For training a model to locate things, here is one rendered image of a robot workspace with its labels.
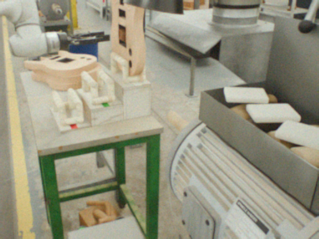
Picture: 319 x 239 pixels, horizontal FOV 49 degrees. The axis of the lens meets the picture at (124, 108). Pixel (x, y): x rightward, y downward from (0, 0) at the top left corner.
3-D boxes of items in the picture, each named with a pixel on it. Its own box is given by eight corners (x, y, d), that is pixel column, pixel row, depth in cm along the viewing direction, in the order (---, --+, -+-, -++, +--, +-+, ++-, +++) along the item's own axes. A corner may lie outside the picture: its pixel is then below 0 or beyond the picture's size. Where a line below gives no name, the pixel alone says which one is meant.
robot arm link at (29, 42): (48, 52, 148) (42, 22, 147) (11, 56, 143) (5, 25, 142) (46, 57, 158) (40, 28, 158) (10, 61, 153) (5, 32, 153)
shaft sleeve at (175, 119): (196, 148, 82) (204, 154, 83) (205, 138, 82) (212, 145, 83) (164, 116, 97) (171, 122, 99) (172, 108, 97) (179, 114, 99)
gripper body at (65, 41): (57, 47, 160) (76, 45, 163) (60, 51, 152) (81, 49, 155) (55, 31, 156) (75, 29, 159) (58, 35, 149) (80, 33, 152)
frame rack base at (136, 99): (151, 115, 171) (152, 83, 164) (123, 121, 166) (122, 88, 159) (130, 96, 194) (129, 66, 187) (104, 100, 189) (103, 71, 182)
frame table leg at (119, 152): (126, 208, 246) (123, 91, 209) (119, 210, 245) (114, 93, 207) (124, 203, 251) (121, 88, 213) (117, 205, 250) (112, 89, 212)
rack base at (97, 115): (124, 121, 167) (123, 103, 163) (91, 127, 161) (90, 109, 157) (105, 100, 190) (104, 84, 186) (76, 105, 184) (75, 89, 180)
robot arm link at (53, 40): (48, 55, 151) (61, 53, 153) (45, 35, 147) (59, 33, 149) (45, 50, 158) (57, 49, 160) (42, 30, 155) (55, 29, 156)
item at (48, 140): (161, 247, 191) (164, 127, 160) (56, 277, 175) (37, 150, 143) (124, 183, 245) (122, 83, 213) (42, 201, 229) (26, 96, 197)
